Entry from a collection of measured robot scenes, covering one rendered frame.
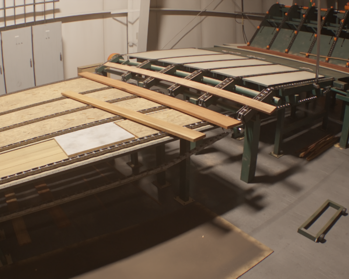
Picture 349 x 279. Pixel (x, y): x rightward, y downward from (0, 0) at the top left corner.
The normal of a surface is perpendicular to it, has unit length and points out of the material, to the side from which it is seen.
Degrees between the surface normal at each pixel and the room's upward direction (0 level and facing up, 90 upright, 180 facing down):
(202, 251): 0
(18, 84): 90
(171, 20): 86
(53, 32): 90
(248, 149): 90
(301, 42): 47
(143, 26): 99
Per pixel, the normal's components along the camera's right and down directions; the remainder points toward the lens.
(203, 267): -0.02, -0.92
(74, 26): 0.56, 0.26
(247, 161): -0.82, 0.24
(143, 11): 0.57, 0.45
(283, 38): -0.61, -0.46
